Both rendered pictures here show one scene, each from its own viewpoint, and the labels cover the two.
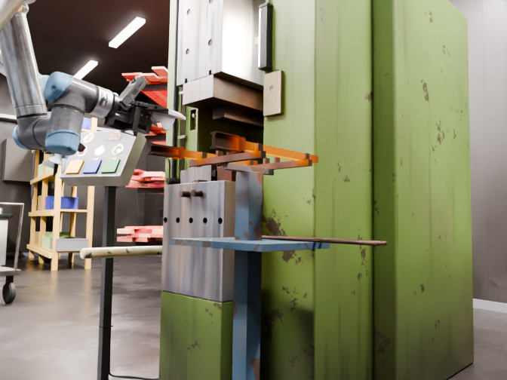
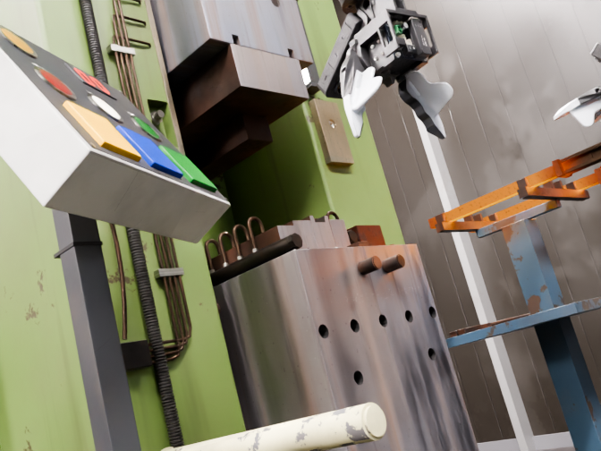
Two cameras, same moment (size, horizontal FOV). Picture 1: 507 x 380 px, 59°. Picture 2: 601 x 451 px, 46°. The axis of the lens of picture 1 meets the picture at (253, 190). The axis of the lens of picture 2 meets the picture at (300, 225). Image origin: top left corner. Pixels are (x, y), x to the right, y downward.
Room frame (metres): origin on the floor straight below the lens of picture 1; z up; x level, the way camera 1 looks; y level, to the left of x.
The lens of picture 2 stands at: (1.92, 1.59, 0.67)
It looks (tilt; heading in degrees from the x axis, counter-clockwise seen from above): 13 degrees up; 268
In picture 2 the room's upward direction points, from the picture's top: 15 degrees counter-clockwise
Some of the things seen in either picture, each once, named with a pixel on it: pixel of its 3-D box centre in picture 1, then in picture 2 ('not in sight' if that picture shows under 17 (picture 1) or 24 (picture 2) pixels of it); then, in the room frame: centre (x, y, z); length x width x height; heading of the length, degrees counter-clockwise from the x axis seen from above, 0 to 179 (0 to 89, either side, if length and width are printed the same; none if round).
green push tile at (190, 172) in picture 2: (111, 166); (185, 171); (2.03, 0.65, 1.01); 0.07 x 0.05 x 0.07; 72
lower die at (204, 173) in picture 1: (231, 178); (247, 268); (2.00, 0.10, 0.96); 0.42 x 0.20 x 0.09; 137
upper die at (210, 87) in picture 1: (232, 100); (210, 115); (2.00, 0.10, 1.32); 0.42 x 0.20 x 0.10; 137
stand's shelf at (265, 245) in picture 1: (247, 243); (550, 316); (1.38, 0.01, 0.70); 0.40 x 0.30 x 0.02; 46
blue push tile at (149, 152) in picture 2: (93, 167); (148, 155); (2.06, 0.75, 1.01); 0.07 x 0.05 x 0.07; 72
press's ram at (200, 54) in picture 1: (240, 45); (201, 24); (1.97, 0.07, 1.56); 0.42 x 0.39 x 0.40; 137
